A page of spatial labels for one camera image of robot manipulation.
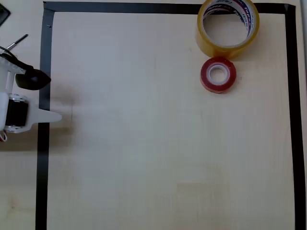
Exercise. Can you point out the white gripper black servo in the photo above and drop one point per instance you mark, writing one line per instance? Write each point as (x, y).
(17, 112)

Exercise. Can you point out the small red tape roll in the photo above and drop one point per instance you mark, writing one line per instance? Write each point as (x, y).
(204, 77)

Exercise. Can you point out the black tape strip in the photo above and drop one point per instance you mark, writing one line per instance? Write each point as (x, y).
(293, 119)
(43, 167)

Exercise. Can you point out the large yellow tape roll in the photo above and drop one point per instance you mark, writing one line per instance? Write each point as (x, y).
(205, 46)

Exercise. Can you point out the metal screwdriver shaft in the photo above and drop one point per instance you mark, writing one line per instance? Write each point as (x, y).
(16, 41)

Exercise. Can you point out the flat black object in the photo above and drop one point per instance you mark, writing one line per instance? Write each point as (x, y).
(3, 14)

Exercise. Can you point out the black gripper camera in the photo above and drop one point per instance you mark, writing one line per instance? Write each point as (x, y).
(32, 80)

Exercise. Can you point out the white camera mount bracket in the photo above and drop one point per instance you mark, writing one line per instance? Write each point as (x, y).
(7, 68)

